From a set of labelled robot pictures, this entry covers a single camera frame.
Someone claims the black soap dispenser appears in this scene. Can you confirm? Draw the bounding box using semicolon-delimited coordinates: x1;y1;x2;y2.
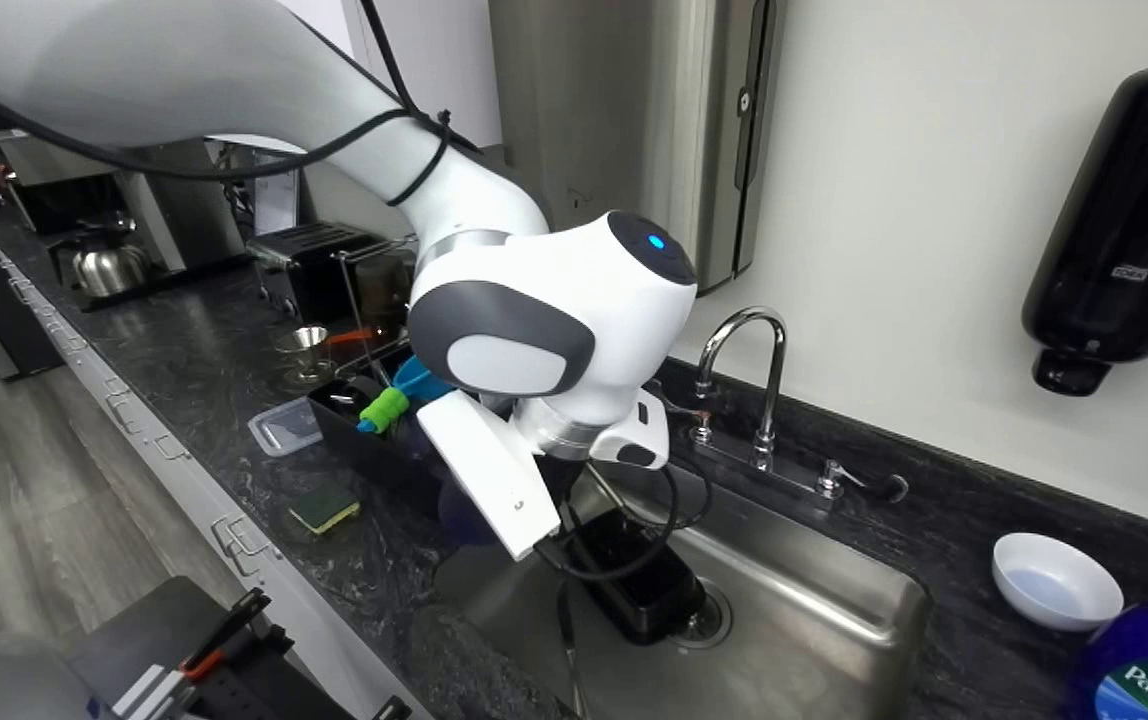
1025;67;1148;396

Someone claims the black dish rack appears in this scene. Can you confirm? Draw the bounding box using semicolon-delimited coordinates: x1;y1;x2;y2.
306;348;446;504

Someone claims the stainless steel sink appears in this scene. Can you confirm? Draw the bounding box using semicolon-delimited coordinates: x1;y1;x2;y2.
432;467;928;720

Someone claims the white small bowl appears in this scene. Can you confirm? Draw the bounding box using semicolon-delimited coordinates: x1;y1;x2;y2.
991;533;1123;631

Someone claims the chrome faucet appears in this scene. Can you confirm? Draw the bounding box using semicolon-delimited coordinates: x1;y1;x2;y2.
690;306;908;511

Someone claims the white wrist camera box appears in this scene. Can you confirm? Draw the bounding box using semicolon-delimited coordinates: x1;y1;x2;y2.
415;392;558;558

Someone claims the steel paper towel dispenser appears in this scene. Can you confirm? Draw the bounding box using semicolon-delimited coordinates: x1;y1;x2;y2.
486;0;783;291

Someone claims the blue funnel bowl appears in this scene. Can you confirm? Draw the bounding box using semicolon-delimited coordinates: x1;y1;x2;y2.
391;354;451;404

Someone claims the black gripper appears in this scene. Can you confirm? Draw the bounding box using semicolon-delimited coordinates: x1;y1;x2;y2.
550;474;706;645

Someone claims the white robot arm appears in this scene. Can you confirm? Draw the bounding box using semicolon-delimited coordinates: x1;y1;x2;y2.
0;0;694;558

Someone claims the green yellow sponge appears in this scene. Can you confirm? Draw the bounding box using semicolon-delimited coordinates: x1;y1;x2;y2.
286;493;359;535

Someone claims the green handled brush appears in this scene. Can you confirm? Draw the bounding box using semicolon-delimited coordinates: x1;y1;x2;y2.
356;383;415;436

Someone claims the clear plastic container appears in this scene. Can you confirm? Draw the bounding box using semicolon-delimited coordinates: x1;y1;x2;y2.
249;396;318;455

